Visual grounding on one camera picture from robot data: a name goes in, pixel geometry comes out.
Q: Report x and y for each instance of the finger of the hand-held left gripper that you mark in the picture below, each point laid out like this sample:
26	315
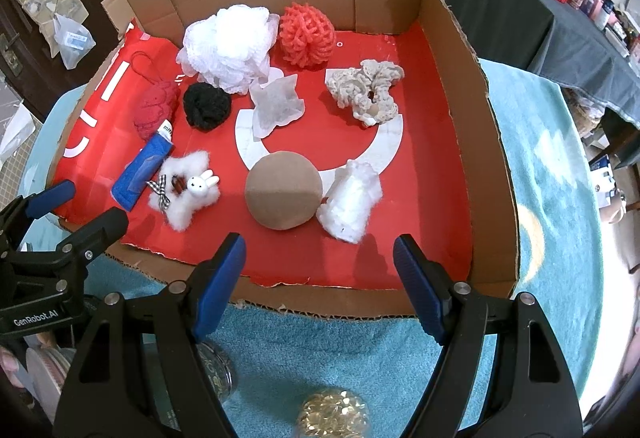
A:
95	233
50	195

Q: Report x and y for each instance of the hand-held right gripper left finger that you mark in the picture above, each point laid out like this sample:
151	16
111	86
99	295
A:
220	283

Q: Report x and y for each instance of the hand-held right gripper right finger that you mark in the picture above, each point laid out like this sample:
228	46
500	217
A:
420	288

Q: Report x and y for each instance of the blue soft packet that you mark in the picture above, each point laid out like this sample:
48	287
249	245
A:
140	167

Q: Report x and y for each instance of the white fluffy bunny plush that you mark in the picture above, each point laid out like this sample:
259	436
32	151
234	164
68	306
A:
185	203

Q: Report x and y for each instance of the brown round sponge pad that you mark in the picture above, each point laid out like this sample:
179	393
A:
280	193

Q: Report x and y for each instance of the white fluffy cotton piece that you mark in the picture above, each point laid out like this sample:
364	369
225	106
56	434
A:
350	200

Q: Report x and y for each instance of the red crochet ball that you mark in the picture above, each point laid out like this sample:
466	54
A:
155	107

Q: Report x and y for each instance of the cardboard box with red inside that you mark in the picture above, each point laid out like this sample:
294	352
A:
425	142

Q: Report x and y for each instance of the black scrunchie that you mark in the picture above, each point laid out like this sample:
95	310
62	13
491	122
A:
206	105

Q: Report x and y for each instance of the white tissue pouch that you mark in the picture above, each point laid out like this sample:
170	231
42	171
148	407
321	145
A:
275	107

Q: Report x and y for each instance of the beige crochet scrunchie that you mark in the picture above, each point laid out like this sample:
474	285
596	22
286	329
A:
360	85

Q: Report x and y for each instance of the white mesh bath loofah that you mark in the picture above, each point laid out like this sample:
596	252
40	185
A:
225	42

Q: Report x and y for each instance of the orange-red bath loofah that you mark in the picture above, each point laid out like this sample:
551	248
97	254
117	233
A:
305	35

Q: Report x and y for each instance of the glass jar of dark leaves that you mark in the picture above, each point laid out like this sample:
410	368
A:
217	373

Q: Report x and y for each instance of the dark brown door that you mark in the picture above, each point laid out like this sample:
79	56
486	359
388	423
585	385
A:
30	82

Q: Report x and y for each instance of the clear plastic bag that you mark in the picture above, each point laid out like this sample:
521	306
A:
72	42

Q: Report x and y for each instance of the glass jar of gold capsules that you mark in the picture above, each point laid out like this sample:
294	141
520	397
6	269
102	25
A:
332	415

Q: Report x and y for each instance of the wicker basket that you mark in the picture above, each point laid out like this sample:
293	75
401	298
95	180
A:
585	115

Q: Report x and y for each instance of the side table with grey cloth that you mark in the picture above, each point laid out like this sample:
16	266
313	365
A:
500	7

